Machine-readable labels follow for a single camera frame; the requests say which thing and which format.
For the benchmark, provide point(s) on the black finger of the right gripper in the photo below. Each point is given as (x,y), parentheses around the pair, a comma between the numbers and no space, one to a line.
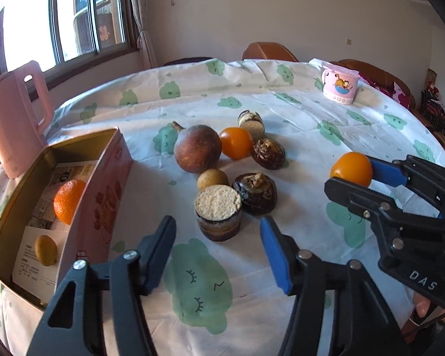
(382,208)

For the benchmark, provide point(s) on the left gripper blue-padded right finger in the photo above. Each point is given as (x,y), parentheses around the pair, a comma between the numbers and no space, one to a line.
(363,323)

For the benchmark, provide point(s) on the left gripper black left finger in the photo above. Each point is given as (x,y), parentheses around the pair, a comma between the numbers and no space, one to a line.
(72,323)

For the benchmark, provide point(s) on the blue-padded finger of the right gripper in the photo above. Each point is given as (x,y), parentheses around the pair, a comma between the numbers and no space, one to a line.
(422,177)

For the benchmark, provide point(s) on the dark chocolate pastry front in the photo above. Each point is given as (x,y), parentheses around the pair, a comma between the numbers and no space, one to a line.
(257,191)

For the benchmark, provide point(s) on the dark chocolate walnut pastry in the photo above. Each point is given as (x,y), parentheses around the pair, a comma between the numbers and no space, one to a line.
(268,153)

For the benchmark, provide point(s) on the small cake cup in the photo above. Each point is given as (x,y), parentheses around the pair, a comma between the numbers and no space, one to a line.
(252,122)

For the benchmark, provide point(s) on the smooth orange tomato-like fruit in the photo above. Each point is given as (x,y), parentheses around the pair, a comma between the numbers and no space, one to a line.
(236,142)

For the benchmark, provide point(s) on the crumb-topped layered cake cup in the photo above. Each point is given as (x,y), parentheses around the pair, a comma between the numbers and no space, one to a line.
(218,210)

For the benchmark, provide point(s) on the round longan fruit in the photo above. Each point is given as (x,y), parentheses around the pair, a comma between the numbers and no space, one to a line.
(211,177)

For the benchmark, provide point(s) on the large reddish-brown round fruit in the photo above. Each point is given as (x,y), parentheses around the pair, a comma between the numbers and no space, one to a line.
(197,149)

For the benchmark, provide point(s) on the printed paper sheet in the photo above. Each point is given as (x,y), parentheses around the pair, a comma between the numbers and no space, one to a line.
(28,272)

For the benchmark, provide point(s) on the small yellow-brown longan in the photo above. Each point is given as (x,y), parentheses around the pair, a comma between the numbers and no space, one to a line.
(46,250)

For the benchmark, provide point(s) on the pink floral cushion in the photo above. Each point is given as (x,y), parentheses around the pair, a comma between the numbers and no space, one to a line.
(397,94)

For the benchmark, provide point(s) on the pink cartoon cat cup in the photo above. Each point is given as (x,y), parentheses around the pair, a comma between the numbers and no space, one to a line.
(339,83)

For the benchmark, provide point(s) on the textured mandarin orange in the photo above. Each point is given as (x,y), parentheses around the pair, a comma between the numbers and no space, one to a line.
(67,199)

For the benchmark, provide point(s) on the brown leather sofa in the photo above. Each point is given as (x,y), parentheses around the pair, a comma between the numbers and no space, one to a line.
(381,76)

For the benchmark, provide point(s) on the white green-cloud tablecloth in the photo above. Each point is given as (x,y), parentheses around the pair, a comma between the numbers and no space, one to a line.
(221,298)

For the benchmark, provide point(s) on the brown leather chair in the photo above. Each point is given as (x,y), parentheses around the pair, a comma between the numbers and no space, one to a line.
(268,51)

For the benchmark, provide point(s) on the pink electric kettle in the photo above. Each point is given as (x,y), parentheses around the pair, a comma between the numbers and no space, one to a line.
(21,134)

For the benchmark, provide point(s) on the round dark stool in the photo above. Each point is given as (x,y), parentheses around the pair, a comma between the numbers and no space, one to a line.
(197,59)

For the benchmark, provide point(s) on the brown framed window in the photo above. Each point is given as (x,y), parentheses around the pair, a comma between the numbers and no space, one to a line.
(86,42)

